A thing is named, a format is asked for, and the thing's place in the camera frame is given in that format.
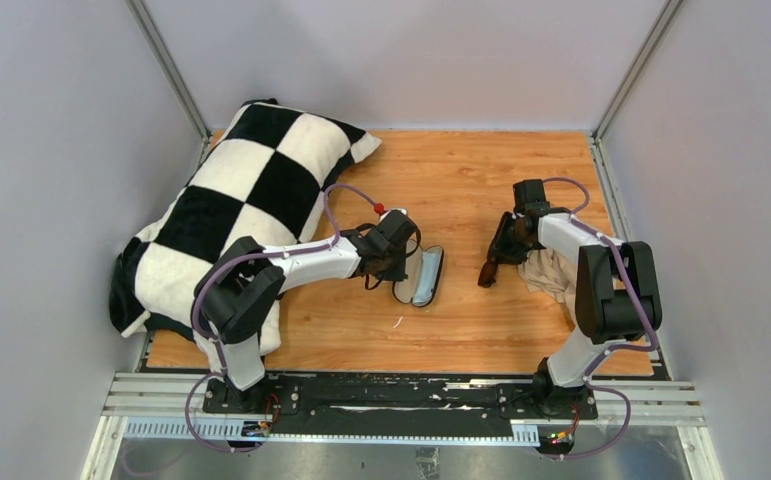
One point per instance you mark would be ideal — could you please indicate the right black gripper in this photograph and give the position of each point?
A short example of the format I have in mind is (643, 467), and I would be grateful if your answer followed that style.
(516, 255)

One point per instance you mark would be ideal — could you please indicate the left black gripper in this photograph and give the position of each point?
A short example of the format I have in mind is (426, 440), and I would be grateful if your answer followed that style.
(398, 273)

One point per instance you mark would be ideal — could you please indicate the dark sunglasses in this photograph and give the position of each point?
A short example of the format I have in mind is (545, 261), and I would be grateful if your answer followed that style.
(494, 254)

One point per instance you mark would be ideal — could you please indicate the black glasses case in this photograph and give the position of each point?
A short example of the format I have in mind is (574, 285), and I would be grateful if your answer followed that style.
(403, 291)

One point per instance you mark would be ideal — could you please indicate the light blue cleaning cloth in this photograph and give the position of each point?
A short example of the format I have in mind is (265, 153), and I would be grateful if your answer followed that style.
(427, 278)

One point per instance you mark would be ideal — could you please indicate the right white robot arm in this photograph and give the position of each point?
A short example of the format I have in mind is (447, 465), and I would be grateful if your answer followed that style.
(617, 304)

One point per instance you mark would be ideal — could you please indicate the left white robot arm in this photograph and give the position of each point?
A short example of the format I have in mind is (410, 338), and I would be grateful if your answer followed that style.
(233, 300)

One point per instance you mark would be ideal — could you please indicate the beige crumpled cloth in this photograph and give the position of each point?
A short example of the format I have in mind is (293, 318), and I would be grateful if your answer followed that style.
(548, 272)

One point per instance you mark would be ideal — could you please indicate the black white checkered pillow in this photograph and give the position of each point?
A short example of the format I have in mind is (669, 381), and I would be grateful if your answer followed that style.
(265, 178)

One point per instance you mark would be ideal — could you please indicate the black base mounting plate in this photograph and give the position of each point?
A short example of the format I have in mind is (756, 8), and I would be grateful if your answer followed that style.
(396, 404)

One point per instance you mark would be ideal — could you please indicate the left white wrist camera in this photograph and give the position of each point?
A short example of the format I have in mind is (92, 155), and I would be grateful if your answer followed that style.
(397, 211)

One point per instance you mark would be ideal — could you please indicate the right aluminium frame post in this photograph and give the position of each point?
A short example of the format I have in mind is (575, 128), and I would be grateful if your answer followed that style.
(642, 58)

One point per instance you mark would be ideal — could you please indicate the aluminium frame post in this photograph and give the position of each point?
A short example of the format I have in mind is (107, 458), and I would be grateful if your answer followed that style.
(146, 23)
(642, 58)

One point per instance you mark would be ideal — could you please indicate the left aluminium frame post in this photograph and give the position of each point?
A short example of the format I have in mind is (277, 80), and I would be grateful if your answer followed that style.
(146, 23)

